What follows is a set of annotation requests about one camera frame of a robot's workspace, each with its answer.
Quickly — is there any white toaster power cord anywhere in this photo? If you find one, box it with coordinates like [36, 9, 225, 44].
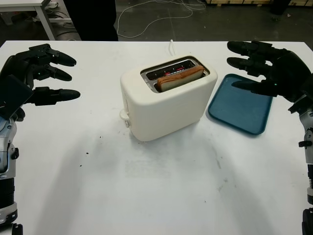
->
[168, 39, 177, 56]

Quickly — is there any black bag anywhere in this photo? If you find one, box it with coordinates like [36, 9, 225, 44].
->
[270, 0, 286, 15]

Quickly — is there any blue plastic tray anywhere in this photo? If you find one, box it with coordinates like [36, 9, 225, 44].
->
[207, 73, 274, 136]

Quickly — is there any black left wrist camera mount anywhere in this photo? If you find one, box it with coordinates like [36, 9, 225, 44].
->
[0, 74, 34, 120]

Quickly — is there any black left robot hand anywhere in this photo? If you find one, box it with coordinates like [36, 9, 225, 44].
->
[0, 43, 81, 123]

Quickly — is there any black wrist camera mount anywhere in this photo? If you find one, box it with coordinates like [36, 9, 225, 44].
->
[288, 93, 313, 115]
[0, 74, 34, 120]

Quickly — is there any person in black trousers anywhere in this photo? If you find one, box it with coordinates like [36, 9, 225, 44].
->
[64, 0, 119, 42]

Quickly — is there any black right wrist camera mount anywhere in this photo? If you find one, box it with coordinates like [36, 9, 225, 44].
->
[288, 93, 313, 115]

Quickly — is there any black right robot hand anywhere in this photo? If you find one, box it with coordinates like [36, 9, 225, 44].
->
[226, 40, 313, 103]

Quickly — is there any toast slice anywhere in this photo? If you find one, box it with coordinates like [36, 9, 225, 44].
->
[156, 65, 205, 93]

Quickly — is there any white floor cable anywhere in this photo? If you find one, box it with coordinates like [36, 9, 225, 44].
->
[116, 0, 207, 39]

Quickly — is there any white two-slot toaster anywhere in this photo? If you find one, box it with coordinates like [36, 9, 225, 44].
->
[119, 55, 218, 142]

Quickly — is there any white desk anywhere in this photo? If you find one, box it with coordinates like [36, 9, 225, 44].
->
[0, 0, 74, 41]

